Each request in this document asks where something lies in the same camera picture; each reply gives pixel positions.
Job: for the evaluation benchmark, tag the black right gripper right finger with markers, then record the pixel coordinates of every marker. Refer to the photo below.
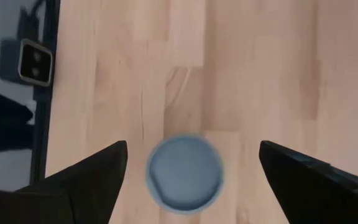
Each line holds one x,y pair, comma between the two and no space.
309,193

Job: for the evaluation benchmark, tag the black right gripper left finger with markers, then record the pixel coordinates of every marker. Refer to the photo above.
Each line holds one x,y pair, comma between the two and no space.
101,186

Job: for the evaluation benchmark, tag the mixed vegetables label can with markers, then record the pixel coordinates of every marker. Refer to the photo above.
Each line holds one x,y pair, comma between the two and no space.
185,174

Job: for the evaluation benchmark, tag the person's foot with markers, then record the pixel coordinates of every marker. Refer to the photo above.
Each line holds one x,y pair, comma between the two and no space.
2,121

